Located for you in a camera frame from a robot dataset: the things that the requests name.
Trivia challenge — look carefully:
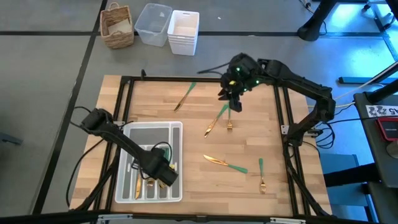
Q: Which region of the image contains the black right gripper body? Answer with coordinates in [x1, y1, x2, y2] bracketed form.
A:
[218, 71, 249, 100]

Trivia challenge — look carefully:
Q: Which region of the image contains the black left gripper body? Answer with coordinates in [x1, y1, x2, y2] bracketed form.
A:
[141, 148, 177, 175]

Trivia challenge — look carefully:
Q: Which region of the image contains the gold knife green handle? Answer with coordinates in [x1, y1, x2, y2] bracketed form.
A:
[203, 103, 229, 139]
[135, 174, 142, 200]
[173, 81, 198, 113]
[203, 154, 249, 174]

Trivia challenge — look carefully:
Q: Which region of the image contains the white plastic cutlery tray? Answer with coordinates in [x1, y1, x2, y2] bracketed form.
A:
[114, 120, 184, 205]

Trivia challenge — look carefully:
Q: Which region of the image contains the white plastic storage bin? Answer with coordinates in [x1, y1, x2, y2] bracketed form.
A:
[167, 9, 200, 57]

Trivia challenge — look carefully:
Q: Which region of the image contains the black pole base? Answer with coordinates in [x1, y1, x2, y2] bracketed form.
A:
[297, 0, 338, 42]

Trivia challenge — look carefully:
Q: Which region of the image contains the clear plastic storage bin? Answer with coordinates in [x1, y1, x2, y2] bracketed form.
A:
[134, 2, 174, 47]

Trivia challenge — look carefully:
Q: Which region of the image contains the black metal bar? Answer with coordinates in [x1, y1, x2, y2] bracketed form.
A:
[338, 60, 398, 85]

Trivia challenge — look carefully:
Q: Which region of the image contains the black metal crossbar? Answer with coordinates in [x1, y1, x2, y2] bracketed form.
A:
[0, 210, 398, 224]

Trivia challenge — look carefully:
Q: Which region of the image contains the woven wicker basket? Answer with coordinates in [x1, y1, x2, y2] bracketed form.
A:
[99, 2, 135, 50]

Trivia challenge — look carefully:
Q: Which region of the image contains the beige card sheet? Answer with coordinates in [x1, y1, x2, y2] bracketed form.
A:
[107, 18, 131, 35]

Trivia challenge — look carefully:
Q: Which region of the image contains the black metal beam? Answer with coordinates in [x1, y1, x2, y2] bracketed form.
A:
[323, 162, 382, 187]

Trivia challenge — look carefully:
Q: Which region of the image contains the black side table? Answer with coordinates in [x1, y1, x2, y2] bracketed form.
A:
[353, 86, 398, 189]

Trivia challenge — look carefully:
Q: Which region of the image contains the white printed label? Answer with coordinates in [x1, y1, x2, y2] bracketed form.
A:
[365, 105, 398, 118]

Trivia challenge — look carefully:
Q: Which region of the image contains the grey metal foot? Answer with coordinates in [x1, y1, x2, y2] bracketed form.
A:
[0, 132, 24, 146]

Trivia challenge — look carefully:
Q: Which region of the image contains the red-edged black tablet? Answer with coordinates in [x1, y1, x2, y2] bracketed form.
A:
[374, 116, 398, 142]

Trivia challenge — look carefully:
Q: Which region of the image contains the grey round disc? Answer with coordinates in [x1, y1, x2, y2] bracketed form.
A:
[386, 139, 398, 159]

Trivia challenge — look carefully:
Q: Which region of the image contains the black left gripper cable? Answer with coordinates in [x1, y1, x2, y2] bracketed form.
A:
[132, 141, 174, 180]

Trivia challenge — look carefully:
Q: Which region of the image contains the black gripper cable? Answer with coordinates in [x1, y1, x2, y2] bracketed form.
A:
[197, 62, 233, 75]
[132, 141, 174, 180]

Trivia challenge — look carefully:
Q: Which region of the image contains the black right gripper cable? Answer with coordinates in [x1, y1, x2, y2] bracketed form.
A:
[197, 62, 233, 75]

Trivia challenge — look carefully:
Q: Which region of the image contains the black metal rig frame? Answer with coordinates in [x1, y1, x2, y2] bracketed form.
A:
[70, 68, 333, 218]

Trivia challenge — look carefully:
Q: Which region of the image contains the silver metal bracket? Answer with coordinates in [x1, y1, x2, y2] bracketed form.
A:
[269, 217, 307, 224]
[98, 213, 134, 222]

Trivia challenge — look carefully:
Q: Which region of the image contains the black power cable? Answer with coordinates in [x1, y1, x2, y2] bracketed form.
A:
[65, 138, 105, 208]

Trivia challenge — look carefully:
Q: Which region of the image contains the black cable bundle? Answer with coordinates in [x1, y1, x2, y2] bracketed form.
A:
[312, 126, 336, 149]

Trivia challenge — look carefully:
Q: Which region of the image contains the white cable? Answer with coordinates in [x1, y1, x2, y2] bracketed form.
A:
[334, 62, 398, 101]

